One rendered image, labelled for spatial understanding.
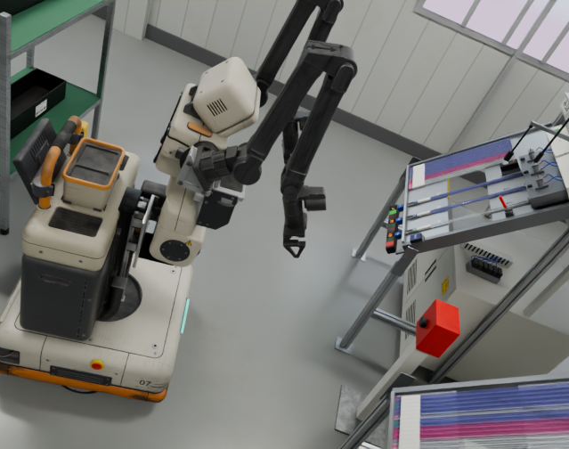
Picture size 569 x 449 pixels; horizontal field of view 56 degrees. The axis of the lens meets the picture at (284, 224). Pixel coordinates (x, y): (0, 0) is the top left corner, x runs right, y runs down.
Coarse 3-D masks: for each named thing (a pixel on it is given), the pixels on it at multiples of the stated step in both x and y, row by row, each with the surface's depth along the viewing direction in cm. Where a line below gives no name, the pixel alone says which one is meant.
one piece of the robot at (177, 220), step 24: (192, 120) 156; (168, 144) 156; (192, 144) 155; (216, 144) 155; (168, 168) 168; (168, 192) 176; (192, 192) 176; (168, 216) 177; (192, 216) 178; (168, 240) 184; (192, 240) 184
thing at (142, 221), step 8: (144, 184) 203; (152, 184) 204; (160, 184) 205; (144, 192) 201; (152, 192) 201; (160, 192) 202; (144, 200) 192; (152, 200) 193; (160, 200) 203; (136, 216) 185; (144, 216) 185; (152, 216) 208; (136, 224) 187; (144, 224) 184; (136, 232) 194; (144, 232) 192; (136, 240) 193; (144, 240) 202; (128, 248) 194; (136, 248) 191; (144, 248) 199; (200, 248) 195; (136, 256) 193; (144, 256) 196; (136, 264) 199; (168, 264) 198
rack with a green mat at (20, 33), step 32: (64, 0) 244; (96, 0) 255; (0, 32) 193; (32, 32) 216; (0, 64) 201; (32, 64) 301; (0, 96) 210; (96, 96) 303; (0, 128) 219; (32, 128) 266; (96, 128) 316; (0, 160) 230; (0, 192) 241; (0, 224) 254
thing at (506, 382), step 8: (528, 376) 159; (536, 376) 158; (544, 376) 157; (552, 376) 156; (560, 376) 155; (568, 376) 154; (440, 384) 169; (448, 384) 168; (456, 384) 167; (464, 384) 166; (472, 384) 165; (480, 384) 164; (488, 384) 162; (496, 384) 162; (504, 384) 161; (512, 384) 160; (520, 384) 159; (400, 392) 173; (408, 392) 172; (416, 392) 172; (424, 392) 171
